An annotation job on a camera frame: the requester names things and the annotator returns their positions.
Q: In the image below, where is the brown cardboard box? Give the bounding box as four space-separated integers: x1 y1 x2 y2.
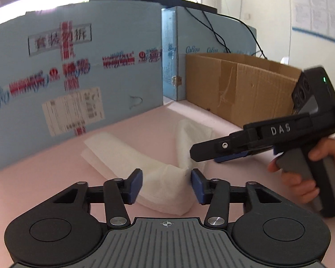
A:
186 53 302 127

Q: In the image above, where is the white fabric shopping bag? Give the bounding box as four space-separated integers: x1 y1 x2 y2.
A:
81 119 215 216

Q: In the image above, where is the white wall poster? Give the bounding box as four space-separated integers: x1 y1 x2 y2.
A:
290 0 335 43

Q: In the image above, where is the black cable over box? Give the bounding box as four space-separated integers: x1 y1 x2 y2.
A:
184 6 269 60

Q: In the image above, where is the person's right hand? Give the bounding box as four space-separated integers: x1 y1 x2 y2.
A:
281 138 335 204

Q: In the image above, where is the large light blue box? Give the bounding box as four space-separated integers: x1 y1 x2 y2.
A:
0 0 163 170

